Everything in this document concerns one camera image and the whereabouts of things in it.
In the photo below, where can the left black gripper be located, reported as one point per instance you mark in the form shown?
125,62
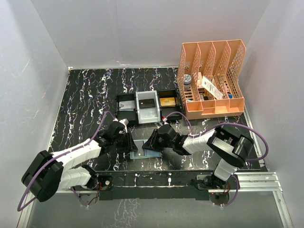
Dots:
129,142

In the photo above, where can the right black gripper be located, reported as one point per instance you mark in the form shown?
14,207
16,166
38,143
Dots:
151,143

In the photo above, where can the dark grey credit card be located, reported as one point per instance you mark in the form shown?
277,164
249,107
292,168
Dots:
141,152

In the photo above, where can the green card holder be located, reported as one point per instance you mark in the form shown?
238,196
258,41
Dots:
148,154

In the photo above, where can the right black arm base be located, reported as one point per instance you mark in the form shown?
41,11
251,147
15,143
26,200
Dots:
211,182

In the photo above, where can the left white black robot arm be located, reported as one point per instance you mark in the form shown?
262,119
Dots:
50,172

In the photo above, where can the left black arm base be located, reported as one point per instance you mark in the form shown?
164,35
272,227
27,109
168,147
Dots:
99,183

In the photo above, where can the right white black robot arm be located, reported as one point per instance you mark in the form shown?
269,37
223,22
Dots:
233,149

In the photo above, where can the black credit card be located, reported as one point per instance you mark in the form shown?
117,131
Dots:
146,103

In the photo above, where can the gold credit card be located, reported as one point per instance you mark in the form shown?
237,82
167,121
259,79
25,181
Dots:
167,101

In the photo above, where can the white middle tray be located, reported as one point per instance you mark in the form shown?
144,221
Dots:
148,115

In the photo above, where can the left black tray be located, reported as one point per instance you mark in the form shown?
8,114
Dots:
131,116

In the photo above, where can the black tray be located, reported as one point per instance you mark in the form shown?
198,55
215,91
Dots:
131,116
171,112

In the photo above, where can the right black tray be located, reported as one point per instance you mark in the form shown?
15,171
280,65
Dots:
171,112

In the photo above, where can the small round jar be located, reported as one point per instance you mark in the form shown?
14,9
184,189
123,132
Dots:
187,80

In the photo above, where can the white paper packet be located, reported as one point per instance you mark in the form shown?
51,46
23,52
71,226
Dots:
211,88

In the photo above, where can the orange file organizer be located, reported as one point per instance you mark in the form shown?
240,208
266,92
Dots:
220,62

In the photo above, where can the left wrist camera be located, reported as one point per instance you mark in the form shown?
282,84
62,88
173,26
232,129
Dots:
123,121

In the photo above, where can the aluminium frame rail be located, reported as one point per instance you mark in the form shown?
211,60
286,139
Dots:
166,200

